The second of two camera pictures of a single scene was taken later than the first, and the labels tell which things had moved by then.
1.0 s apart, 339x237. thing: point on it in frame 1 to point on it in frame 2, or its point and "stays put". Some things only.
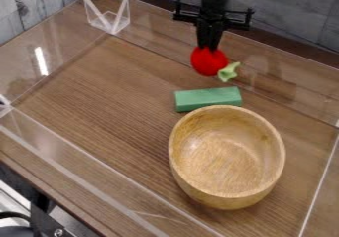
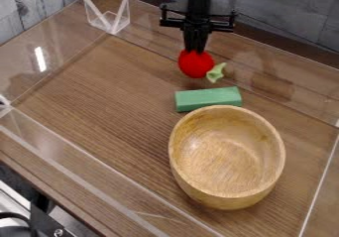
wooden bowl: (227, 154) stays put
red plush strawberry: (209, 62) to (195, 63)
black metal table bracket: (44, 225) stays put
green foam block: (192, 99) stays put
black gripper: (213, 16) to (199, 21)
